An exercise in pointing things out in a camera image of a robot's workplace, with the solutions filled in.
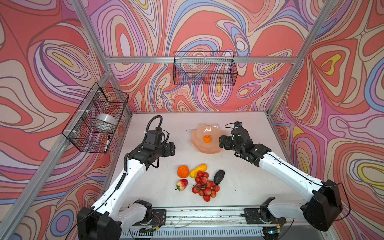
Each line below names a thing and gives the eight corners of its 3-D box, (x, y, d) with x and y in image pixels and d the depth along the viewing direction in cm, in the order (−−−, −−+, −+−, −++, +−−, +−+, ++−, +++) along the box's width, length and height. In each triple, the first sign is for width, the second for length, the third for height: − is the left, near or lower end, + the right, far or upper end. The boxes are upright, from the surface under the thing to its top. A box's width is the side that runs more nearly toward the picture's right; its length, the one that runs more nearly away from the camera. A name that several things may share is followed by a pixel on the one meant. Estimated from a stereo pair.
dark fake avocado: (210, 180, 86) (211, 179, 84) (218, 169, 90) (218, 167, 88) (218, 186, 84) (218, 184, 82) (225, 174, 88) (226, 172, 86)
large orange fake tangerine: (178, 177, 87) (177, 174, 83) (178, 168, 90) (178, 165, 87) (189, 177, 87) (188, 174, 83) (189, 168, 90) (189, 165, 87)
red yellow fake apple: (175, 190, 83) (175, 188, 80) (176, 180, 86) (176, 178, 84) (187, 190, 83) (187, 188, 80) (187, 180, 86) (187, 178, 84)
